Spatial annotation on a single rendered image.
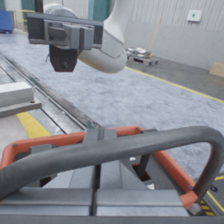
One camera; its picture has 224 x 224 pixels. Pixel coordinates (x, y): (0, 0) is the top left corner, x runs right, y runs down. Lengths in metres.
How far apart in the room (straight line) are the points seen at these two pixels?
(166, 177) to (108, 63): 0.39
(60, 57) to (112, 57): 0.18
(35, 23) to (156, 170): 0.29
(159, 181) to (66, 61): 0.31
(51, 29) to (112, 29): 0.26
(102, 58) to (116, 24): 0.10
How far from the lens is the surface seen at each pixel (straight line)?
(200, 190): 0.20
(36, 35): 0.32
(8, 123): 1.25
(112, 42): 0.51
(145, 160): 0.20
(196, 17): 6.65
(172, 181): 0.23
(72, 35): 0.23
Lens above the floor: 0.95
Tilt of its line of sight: 28 degrees down
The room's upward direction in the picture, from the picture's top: 8 degrees clockwise
